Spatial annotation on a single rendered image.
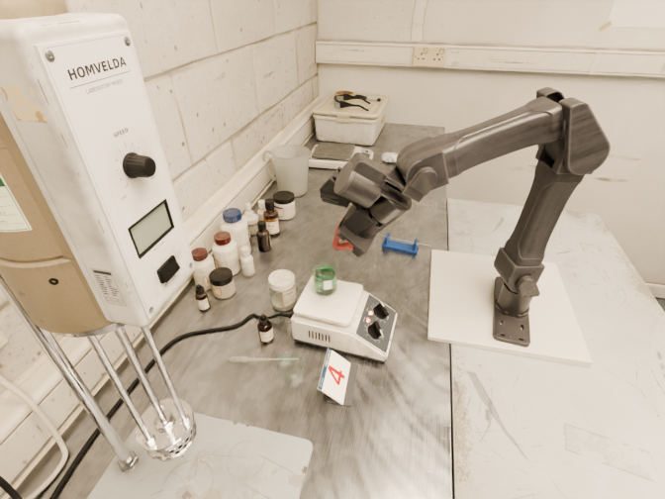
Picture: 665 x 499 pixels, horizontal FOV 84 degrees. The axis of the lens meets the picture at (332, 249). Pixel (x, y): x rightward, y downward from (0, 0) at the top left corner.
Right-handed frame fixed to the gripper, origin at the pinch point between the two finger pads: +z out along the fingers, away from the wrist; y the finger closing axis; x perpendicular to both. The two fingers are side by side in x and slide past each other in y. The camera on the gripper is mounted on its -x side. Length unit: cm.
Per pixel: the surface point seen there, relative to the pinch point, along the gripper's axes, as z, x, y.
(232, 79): 20, -48, -41
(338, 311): 2.8, 7.8, 10.5
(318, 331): 6.7, 7.2, 14.6
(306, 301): 7.2, 2.2, 10.6
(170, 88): 10, -49, -13
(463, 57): 2, 7, -140
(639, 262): 13, 160, -149
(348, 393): 3.9, 17.1, 22.5
